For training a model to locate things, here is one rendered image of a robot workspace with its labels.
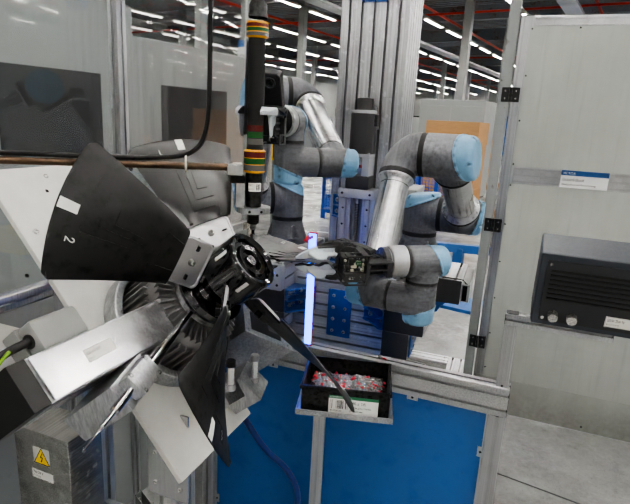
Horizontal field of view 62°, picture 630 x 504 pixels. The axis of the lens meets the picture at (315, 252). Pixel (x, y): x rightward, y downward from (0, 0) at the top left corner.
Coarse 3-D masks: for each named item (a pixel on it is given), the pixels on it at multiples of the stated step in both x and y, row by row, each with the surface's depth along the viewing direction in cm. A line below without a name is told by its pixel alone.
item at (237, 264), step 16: (240, 240) 102; (224, 256) 97; (240, 256) 98; (256, 256) 103; (208, 272) 98; (224, 272) 96; (240, 272) 95; (256, 272) 99; (272, 272) 103; (208, 288) 100; (256, 288) 98; (192, 304) 99; (208, 304) 101; (240, 304) 102
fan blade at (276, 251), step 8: (264, 240) 133; (272, 240) 134; (280, 240) 135; (264, 248) 125; (272, 248) 126; (280, 248) 127; (288, 248) 128; (296, 248) 131; (272, 256) 114; (280, 256) 116; (288, 256) 118
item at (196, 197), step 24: (144, 144) 113; (168, 144) 115; (192, 144) 117; (216, 144) 120; (144, 168) 110; (168, 192) 109; (192, 192) 110; (216, 192) 110; (192, 216) 107; (216, 216) 107
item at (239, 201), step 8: (232, 168) 105; (240, 168) 105; (232, 176) 105; (240, 176) 105; (240, 184) 106; (240, 192) 106; (240, 200) 107; (240, 208) 106; (248, 208) 106; (256, 208) 107; (264, 208) 107
